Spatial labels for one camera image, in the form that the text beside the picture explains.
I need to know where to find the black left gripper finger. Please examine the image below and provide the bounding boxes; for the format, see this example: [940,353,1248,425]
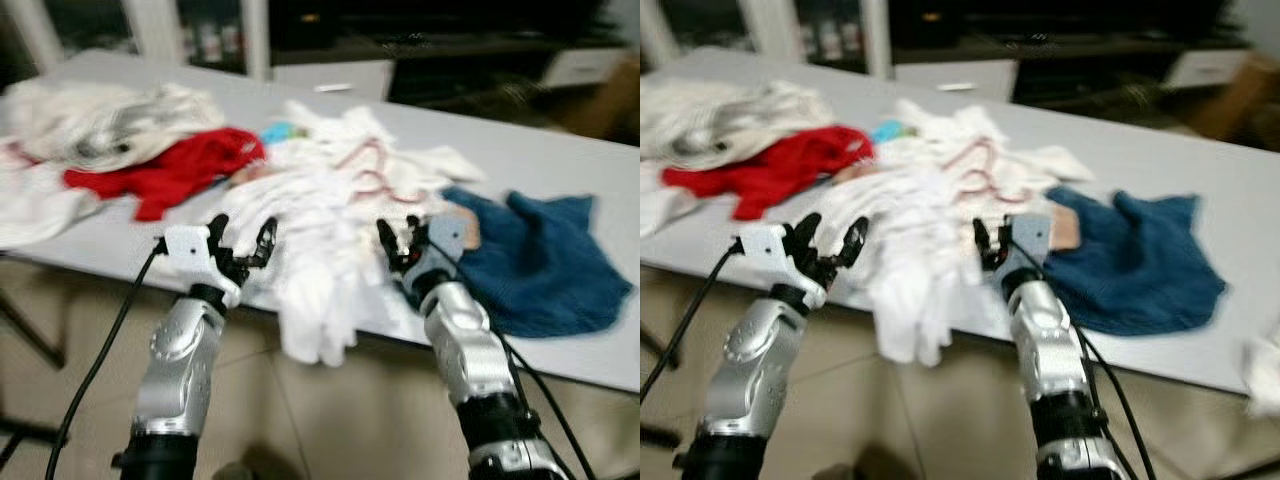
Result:
[205,212,234,259]
[836,214,870,271]
[247,214,280,271]
[787,211,824,259]

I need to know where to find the white tank top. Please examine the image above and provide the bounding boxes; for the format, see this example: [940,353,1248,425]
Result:
[845,165,991,366]
[235,165,393,368]

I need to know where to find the beige garment with plaid cuff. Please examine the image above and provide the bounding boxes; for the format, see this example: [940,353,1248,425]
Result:
[228,163,484,251]
[833,163,1084,251]

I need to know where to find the cream white t-shirt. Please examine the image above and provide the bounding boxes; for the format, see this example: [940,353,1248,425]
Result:
[262,135,488,263]
[870,135,1096,263]

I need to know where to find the red sweater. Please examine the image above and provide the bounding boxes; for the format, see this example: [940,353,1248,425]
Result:
[660,125,874,221]
[62,127,268,223]

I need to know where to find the white crumpled garment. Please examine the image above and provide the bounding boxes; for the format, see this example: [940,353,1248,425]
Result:
[280,98,401,151]
[890,97,1006,151]

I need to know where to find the blue denim jacket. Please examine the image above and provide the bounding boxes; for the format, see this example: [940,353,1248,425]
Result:
[1040,186,1229,338]
[438,186,634,341]

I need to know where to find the cream white jeans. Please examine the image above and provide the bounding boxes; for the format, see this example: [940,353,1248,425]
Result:
[0,78,228,173]
[640,78,836,171]

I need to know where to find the white shirt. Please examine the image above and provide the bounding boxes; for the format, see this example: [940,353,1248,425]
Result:
[0,160,101,251]
[640,170,681,239]

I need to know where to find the wide white drawer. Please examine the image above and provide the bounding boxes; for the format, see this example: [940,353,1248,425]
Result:
[272,62,396,101]
[892,62,1016,101]

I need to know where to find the dark TV stand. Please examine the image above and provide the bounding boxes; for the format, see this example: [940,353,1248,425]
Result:
[268,30,641,111]
[888,30,1280,111]

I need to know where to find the white glass door cabinet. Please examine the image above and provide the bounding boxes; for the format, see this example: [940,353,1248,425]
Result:
[10,0,271,81]
[640,0,891,79]

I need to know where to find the black table leg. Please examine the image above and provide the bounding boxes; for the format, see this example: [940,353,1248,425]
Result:
[0,290,66,369]

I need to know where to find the black speaker box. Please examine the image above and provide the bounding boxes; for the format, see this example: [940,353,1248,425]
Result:
[268,0,346,51]
[888,0,966,51]

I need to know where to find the small white drawer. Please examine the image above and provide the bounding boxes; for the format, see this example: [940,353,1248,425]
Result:
[543,48,619,91]
[1165,48,1251,91]

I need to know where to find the brown cardboard box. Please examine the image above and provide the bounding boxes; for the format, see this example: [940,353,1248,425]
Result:
[575,55,641,141]
[1190,55,1280,146]

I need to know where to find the white cloth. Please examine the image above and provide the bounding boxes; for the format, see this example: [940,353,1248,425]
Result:
[1243,330,1280,419]

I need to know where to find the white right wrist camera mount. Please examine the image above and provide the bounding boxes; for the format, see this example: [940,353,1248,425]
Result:
[425,213,469,279]
[1010,213,1053,279]

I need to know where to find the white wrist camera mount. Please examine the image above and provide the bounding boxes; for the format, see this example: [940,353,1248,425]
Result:
[738,224,829,309]
[425,213,469,279]
[1010,213,1053,279]
[160,224,243,309]

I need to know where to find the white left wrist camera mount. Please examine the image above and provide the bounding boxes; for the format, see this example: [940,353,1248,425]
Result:
[738,224,829,309]
[160,224,243,309]

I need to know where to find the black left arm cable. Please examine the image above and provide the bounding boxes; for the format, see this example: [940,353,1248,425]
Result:
[45,238,169,480]
[640,238,746,401]

